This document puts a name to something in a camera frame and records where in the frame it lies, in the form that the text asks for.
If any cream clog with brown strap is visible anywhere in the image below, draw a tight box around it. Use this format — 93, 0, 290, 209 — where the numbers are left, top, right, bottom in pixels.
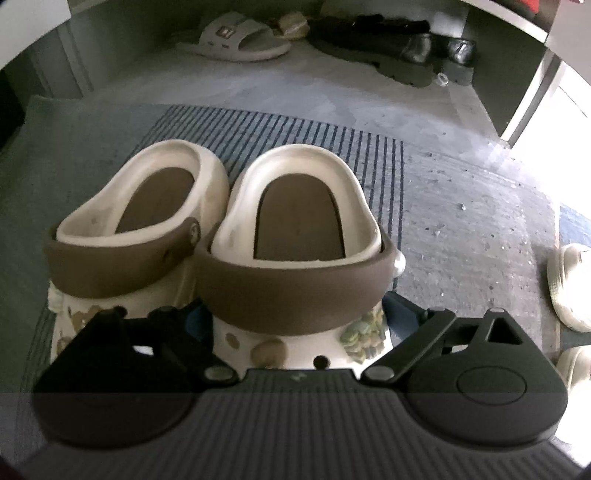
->
194, 144, 407, 372
44, 139, 230, 365

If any dark green striped doormat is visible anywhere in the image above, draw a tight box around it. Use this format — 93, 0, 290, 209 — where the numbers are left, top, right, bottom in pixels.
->
0, 95, 407, 393

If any grey door frame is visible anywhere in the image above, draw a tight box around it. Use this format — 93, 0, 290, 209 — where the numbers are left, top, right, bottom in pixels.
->
0, 18, 93, 153

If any black shoe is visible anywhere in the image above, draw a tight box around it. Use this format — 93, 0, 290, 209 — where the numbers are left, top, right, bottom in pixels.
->
431, 37, 478, 66
307, 15, 432, 63

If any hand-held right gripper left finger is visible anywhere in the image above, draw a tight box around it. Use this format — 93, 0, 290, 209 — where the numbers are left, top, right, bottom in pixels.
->
76, 300, 238, 386

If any beige sandal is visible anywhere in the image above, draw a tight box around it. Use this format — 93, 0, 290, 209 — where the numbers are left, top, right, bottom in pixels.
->
175, 13, 293, 63

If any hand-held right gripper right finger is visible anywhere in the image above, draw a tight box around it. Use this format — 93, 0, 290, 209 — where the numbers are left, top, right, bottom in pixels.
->
362, 291, 532, 386

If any yellowish slipper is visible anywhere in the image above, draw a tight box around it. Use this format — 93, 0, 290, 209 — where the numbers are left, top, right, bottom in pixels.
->
274, 13, 309, 38

